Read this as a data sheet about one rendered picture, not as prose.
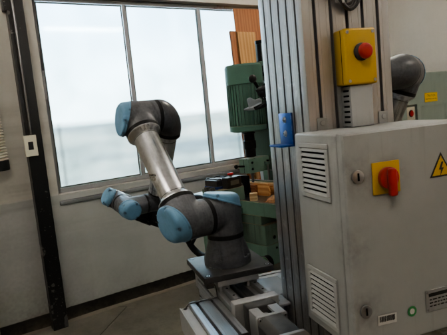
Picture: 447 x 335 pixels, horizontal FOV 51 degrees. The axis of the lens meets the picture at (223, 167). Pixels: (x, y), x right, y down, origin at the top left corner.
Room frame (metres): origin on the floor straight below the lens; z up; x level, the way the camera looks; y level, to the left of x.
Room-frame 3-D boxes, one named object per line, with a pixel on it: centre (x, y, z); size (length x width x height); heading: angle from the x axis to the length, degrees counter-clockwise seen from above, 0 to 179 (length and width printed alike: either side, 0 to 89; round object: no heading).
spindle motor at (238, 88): (2.22, -0.14, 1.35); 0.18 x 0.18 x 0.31
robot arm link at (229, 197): (1.46, 0.02, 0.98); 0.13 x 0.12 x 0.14; 124
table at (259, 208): (2.15, -0.05, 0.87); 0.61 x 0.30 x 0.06; 40
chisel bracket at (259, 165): (2.23, -0.15, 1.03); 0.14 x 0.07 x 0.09; 130
